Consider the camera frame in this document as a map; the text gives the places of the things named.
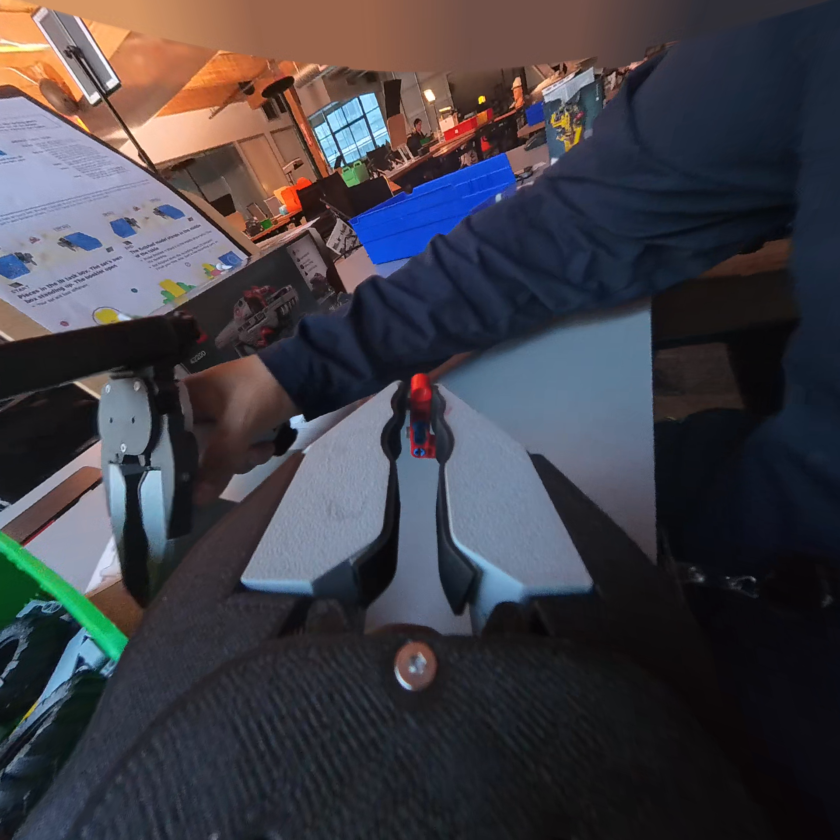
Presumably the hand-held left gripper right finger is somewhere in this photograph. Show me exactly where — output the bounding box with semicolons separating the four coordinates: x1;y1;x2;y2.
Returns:
432;384;596;616

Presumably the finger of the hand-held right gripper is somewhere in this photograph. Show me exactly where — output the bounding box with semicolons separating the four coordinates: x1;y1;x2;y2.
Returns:
104;461;151;602
140;466;174;567

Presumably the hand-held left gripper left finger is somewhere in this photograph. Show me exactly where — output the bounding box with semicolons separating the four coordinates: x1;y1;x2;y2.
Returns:
240;381;404;599

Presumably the green plastic bin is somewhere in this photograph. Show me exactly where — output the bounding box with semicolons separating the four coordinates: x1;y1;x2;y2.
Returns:
0;530;130;665

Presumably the red lego beam assembly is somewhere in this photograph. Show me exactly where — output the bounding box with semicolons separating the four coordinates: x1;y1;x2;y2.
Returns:
407;372;438;460

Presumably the person's right forearm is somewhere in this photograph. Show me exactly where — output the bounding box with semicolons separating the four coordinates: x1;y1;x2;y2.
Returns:
258;39;798;422

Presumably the grey lego piece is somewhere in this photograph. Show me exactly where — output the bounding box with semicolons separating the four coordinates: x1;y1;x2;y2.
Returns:
49;626;114;698

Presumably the black lego tire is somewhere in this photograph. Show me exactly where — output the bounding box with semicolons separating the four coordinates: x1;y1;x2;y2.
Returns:
0;607;83;723
0;676;109;840

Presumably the black lego set box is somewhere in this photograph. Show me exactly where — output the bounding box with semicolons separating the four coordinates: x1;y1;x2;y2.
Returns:
176;246;350;376

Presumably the lego box with yellow model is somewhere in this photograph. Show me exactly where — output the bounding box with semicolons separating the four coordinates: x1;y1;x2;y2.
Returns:
542;67;605;163

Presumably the person's right hand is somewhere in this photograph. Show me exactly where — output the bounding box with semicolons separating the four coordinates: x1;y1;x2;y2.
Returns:
177;354;304;506

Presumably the printed instruction sheet board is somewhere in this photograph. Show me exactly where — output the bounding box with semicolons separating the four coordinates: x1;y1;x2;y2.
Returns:
0;85;255;333

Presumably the white folded card sign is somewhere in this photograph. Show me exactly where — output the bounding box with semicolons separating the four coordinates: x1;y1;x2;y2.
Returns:
324;218;363;258

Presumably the orange plastic bin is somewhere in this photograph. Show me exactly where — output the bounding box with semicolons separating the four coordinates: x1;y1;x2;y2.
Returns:
273;177;314;212

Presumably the large blue plastic bin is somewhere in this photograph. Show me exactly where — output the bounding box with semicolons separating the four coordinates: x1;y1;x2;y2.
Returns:
350;154;519;265

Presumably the person's torso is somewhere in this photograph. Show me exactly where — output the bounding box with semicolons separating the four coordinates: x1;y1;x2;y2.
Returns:
653;0;840;572

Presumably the black floor lamp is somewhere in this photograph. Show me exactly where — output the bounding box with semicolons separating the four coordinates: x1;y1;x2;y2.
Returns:
261;74;329;181

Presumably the light panel on stand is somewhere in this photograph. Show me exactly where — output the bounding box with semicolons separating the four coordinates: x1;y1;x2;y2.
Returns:
31;7;160;173

